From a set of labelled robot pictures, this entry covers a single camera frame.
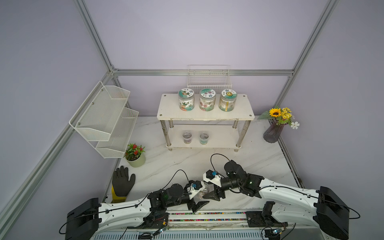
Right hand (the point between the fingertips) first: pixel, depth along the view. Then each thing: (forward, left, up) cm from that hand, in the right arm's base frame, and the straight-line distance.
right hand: (205, 190), depth 73 cm
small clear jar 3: (-1, 0, +3) cm, 3 cm away
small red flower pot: (+21, +40, 0) cm, 45 cm away
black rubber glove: (+7, +48, -11) cm, 50 cm away
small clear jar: (+32, +10, +1) cm, 33 cm away
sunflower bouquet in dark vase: (+37, -46, +11) cm, 60 cm away
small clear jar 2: (+31, -1, +1) cm, 31 cm away
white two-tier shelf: (+49, +3, -10) cm, 50 cm away
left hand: (-1, +1, -3) cm, 3 cm away
